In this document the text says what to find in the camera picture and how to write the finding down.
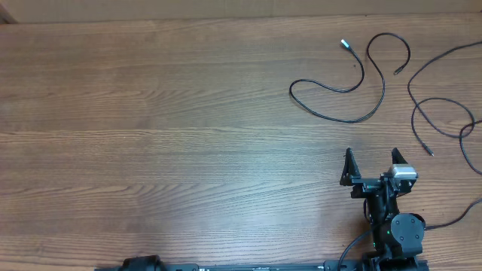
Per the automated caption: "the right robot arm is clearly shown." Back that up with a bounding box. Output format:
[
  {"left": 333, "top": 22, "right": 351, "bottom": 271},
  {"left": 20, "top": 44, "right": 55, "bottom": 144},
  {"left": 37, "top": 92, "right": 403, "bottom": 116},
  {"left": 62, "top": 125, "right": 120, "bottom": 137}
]
[{"left": 337, "top": 148, "right": 429, "bottom": 271}]

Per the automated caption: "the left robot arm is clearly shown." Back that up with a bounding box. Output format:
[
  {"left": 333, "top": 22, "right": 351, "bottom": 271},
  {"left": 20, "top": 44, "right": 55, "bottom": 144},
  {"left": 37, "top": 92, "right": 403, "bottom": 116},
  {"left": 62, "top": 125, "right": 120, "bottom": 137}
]
[{"left": 120, "top": 255, "right": 166, "bottom": 271}]

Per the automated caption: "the black USB-C cable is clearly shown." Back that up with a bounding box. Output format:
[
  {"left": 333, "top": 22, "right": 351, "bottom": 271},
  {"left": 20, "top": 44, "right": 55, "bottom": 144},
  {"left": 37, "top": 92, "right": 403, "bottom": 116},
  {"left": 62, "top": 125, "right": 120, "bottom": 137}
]
[{"left": 407, "top": 40, "right": 482, "bottom": 231}]

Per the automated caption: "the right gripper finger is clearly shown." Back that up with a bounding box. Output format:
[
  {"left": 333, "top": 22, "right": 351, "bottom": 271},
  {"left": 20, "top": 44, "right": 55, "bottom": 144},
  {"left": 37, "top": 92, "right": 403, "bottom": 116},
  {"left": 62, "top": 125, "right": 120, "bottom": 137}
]
[
  {"left": 340, "top": 148, "right": 362, "bottom": 186},
  {"left": 391, "top": 148, "right": 407, "bottom": 164}
]

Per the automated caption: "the black USB-A cable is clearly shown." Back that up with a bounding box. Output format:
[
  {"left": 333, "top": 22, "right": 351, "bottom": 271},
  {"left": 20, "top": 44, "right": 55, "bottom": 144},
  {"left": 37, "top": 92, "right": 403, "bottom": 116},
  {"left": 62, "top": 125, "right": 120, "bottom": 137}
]
[{"left": 288, "top": 32, "right": 412, "bottom": 124}]

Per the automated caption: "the cardboard back panel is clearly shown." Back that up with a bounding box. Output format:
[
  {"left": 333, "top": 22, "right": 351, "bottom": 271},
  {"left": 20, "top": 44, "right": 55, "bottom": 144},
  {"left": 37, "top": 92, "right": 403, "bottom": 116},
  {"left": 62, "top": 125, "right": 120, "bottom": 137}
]
[{"left": 1, "top": 0, "right": 481, "bottom": 23}]

